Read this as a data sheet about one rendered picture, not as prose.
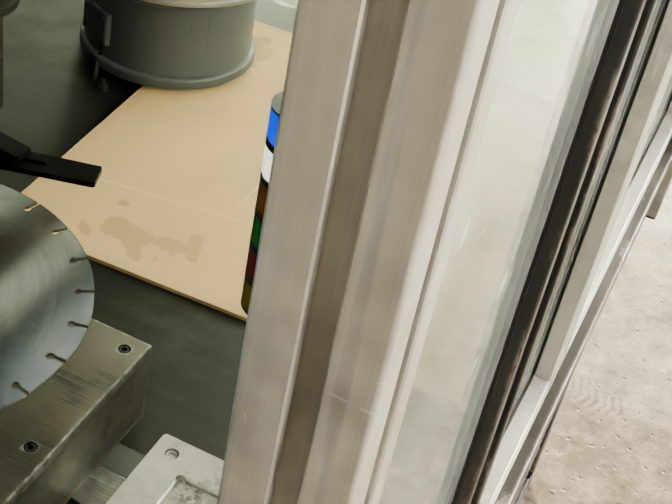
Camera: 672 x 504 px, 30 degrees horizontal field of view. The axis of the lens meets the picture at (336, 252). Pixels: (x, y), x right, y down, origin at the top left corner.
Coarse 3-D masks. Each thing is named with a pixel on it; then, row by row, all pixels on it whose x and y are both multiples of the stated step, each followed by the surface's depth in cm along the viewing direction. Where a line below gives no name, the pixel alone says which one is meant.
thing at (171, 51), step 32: (96, 0) 161; (128, 0) 157; (160, 0) 152; (192, 0) 153; (224, 0) 154; (256, 0) 167; (96, 32) 163; (128, 32) 160; (160, 32) 159; (192, 32) 160; (224, 32) 162; (96, 64) 164; (128, 64) 163; (160, 64) 162; (192, 64) 162; (224, 64) 166
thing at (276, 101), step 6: (276, 96) 90; (282, 96) 91; (276, 102) 90; (276, 108) 89; (270, 114) 90; (276, 114) 89; (270, 120) 90; (276, 120) 89; (270, 126) 90; (276, 126) 89; (270, 132) 90; (276, 132) 90; (270, 138) 91; (270, 144) 91
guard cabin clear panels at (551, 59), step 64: (576, 0) 56; (512, 64) 47; (576, 64) 64; (640, 64) 103; (512, 128) 53; (576, 128) 76; (512, 192) 61; (512, 256) 71; (448, 320) 57; (448, 384) 67; (448, 448) 80
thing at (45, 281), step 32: (0, 192) 110; (0, 224) 107; (32, 224) 108; (64, 224) 108; (0, 256) 104; (32, 256) 104; (64, 256) 105; (0, 288) 101; (32, 288) 101; (64, 288) 102; (0, 320) 98; (32, 320) 98; (64, 320) 99; (0, 352) 95; (32, 352) 96; (64, 352) 96; (0, 384) 93; (32, 384) 93
